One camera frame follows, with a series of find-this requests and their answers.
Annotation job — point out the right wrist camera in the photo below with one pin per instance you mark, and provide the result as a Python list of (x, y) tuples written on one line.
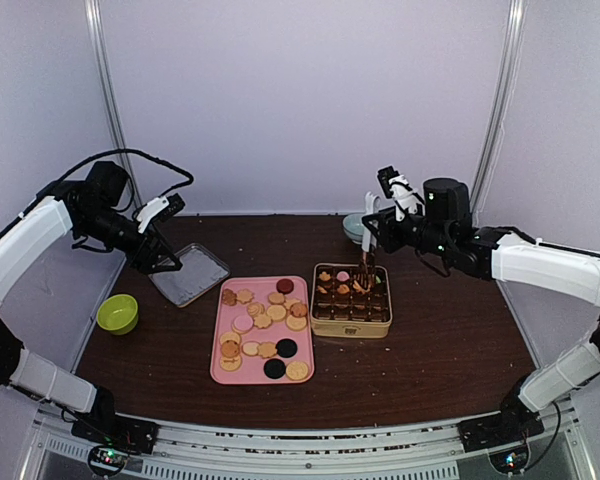
[(446, 200)]

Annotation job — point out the aluminium corner post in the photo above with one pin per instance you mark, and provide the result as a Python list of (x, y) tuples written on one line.
[(97, 36), (509, 61)]

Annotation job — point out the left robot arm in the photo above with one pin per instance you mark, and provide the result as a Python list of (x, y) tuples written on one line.
[(44, 294)]

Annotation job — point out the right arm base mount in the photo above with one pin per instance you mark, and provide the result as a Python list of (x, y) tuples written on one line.
[(496, 430)]

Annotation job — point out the pink tray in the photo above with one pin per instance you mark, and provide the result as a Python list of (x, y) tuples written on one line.
[(238, 359)]

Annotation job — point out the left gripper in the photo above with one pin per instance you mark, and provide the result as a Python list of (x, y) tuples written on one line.
[(143, 263)]

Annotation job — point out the gold cookie tin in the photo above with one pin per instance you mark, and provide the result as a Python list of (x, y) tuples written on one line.
[(339, 310)]

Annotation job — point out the silver metal tin lid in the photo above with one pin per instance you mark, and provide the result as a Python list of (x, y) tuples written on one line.
[(201, 270)]

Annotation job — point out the green bowl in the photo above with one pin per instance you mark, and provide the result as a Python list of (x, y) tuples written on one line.
[(118, 315)]

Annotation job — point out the pale blue ceramic bowl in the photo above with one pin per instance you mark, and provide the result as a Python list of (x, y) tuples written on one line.
[(353, 227)]

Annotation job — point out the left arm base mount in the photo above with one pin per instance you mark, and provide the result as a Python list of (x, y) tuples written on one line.
[(122, 433)]

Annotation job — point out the yellow round cookie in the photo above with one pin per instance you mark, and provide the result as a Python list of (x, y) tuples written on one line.
[(297, 370)]

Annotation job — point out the aluminium corner post right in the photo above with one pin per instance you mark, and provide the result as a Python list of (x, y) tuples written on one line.
[(509, 61)]

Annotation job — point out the swirl butter cookie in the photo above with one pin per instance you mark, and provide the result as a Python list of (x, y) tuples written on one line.
[(255, 309)]

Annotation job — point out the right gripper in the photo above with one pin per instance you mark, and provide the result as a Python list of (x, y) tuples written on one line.
[(387, 238)]

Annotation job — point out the aluminium corner post left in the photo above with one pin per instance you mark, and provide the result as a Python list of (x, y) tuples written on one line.
[(97, 36)]

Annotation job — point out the pink round cookie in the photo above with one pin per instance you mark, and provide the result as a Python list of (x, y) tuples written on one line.
[(242, 324), (342, 274)]

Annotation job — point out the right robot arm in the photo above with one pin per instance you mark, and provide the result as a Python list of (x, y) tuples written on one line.
[(507, 254)]

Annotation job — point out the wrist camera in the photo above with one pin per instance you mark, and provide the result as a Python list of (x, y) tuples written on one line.
[(108, 180), (446, 200)]

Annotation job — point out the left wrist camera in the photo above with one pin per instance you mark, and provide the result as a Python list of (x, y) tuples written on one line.
[(108, 180)]

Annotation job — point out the black sandwich cookie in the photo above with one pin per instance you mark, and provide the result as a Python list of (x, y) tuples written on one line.
[(274, 369), (286, 348)]

